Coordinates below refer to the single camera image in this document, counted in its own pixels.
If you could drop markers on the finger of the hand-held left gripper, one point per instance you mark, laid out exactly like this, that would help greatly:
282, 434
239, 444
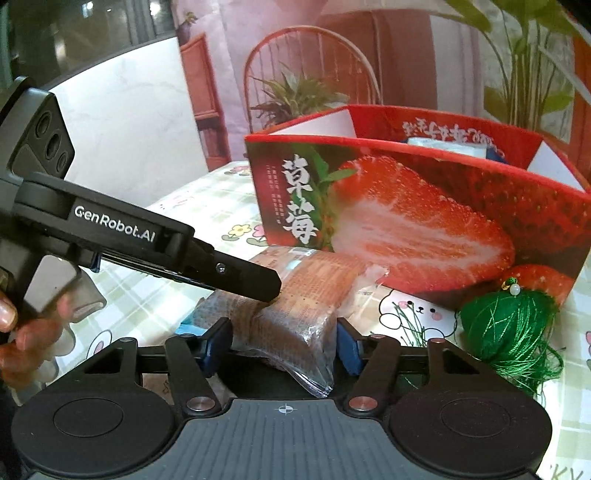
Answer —
240, 277

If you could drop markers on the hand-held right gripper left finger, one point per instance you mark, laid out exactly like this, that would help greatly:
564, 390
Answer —
217, 344

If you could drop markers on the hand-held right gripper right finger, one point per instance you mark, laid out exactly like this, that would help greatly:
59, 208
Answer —
348, 346

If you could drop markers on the clear brown cake packet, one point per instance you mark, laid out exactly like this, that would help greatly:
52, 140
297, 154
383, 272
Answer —
300, 314

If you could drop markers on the red strawberry print box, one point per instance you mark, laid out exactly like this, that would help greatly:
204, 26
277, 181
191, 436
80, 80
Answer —
406, 221

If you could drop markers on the person's left hand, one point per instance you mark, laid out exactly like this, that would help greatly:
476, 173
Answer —
27, 344

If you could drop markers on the checked bunny print tablecloth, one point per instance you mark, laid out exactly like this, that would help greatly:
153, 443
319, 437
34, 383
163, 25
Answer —
203, 203

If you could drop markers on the green thread ball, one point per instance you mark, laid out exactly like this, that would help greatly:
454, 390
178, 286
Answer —
503, 332

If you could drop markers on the pearl headed pin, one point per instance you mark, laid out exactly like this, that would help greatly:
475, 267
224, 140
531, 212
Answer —
514, 288

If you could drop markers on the dark window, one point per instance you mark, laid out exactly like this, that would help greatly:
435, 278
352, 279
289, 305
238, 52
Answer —
92, 32

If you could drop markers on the white packet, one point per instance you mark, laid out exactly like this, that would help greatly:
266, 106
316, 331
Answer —
438, 144

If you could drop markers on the blue packet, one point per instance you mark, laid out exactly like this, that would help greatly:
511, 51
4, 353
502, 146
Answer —
495, 154

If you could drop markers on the printed room scene backdrop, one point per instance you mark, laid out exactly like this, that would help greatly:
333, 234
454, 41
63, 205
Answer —
323, 46

